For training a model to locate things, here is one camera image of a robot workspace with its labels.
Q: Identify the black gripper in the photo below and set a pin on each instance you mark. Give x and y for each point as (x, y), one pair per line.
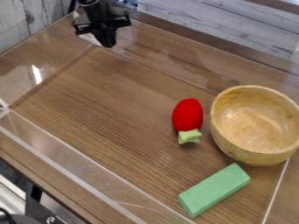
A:
(102, 19)

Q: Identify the red plush strawberry toy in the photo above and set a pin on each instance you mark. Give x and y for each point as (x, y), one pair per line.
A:
(187, 120)

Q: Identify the wooden bowl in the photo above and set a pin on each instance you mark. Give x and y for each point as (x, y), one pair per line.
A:
(254, 125)

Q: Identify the black table leg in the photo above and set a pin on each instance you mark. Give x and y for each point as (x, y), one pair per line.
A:
(36, 193)

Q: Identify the green rectangular block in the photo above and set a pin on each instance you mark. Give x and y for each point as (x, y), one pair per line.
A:
(212, 190)

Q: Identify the clear acrylic corner bracket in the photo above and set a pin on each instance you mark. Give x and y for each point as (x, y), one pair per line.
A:
(87, 36)

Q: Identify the clear acrylic tray wall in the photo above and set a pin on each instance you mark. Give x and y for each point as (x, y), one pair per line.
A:
(86, 126)

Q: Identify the black metal bracket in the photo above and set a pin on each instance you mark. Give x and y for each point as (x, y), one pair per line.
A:
(40, 213)

